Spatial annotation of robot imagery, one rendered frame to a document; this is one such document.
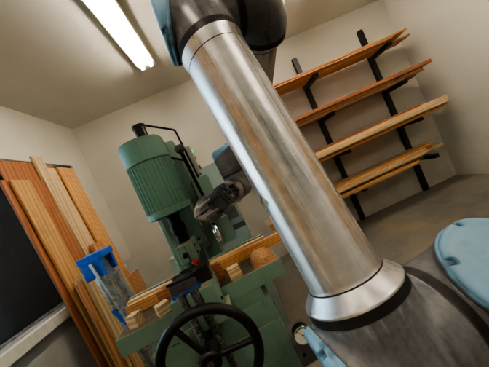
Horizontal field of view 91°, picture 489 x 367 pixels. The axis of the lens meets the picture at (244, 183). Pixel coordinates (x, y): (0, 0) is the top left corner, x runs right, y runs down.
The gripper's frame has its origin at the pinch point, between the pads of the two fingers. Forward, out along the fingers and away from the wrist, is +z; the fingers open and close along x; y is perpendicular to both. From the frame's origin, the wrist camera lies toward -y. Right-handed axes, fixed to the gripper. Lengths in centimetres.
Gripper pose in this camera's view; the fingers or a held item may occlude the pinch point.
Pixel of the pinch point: (196, 218)
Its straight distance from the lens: 71.9
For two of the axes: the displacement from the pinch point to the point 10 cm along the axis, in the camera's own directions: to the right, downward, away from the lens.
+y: 6.7, -6.2, -4.1
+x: 6.6, 7.5, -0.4
